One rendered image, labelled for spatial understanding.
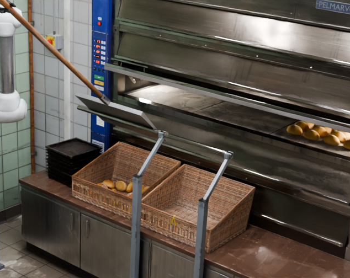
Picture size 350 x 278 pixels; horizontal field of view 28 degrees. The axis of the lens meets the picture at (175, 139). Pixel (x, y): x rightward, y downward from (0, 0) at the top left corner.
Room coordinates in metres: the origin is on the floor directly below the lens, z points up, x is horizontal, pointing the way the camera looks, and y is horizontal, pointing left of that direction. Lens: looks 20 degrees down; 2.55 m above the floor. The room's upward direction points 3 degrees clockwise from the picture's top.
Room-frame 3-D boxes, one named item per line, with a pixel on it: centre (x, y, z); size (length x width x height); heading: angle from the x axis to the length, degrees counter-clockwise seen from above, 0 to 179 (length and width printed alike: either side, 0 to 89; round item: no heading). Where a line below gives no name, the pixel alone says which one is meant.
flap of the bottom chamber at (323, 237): (4.11, -0.31, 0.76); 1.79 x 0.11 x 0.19; 53
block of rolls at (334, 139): (4.11, -1.03, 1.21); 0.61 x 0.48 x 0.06; 143
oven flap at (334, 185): (4.11, -0.31, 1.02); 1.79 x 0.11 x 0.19; 53
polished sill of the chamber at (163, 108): (4.13, -0.32, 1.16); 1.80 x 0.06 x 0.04; 53
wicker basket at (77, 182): (4.24, 0.31, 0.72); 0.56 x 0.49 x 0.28; 54
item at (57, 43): (4.98, 0.92, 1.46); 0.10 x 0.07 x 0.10; 53
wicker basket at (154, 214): (3.89, -0.15, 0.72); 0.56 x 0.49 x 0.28; 53
